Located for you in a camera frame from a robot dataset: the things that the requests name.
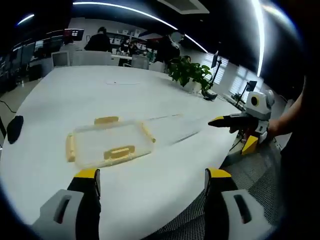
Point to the green potted plant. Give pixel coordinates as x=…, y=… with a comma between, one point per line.
x=190, y=71

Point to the person's right hand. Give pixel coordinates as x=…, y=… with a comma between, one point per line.
x=278, y=126

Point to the grey mesh chair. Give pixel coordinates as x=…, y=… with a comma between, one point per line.
x=245, y=180

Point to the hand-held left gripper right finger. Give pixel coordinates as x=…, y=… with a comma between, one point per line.
x=217, y=207

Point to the black pouch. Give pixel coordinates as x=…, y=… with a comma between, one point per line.
x=15, y=128

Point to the ceiling light strip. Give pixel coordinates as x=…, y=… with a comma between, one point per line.
x=160, y=22

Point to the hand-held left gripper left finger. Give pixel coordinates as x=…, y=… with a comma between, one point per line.
x=87, y=212

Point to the camera on tripod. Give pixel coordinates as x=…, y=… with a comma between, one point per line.
x=247, y=91

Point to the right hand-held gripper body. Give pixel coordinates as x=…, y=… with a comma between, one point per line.
x=260, y=110

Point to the black and white headset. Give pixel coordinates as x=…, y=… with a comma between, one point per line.
x=210, y=95

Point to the clear box with yellow buckle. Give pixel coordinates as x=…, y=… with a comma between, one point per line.
x=112, y=142

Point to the white chair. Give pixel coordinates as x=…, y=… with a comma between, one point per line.
x=60, y=58

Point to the wall screen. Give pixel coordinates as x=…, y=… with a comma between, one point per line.
x=74, y=33

